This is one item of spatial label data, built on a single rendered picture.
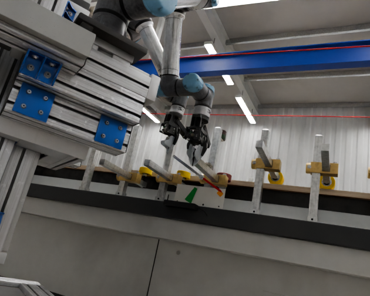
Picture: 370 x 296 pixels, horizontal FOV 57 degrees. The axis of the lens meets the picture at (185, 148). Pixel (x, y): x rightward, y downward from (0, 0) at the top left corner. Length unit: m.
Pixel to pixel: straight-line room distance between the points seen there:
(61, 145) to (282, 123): 8.89
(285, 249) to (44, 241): 1.56
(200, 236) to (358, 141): 7.93
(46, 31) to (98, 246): 1.53
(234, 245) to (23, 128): 1.03
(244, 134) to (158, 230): 8.22
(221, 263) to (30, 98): 1.26
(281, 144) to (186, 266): 7.84
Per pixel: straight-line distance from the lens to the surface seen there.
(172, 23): 1.53
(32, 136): 1.09
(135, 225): 1.84
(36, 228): 2.54
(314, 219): 1.58
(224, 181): 1.67
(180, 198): 1.73
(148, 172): 2.01
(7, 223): 1.18
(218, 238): 1.66
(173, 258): 1.94
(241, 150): 9.69
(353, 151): 9.31
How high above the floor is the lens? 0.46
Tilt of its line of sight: 17 degrees up
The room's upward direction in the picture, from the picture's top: 12 degrees clockwise
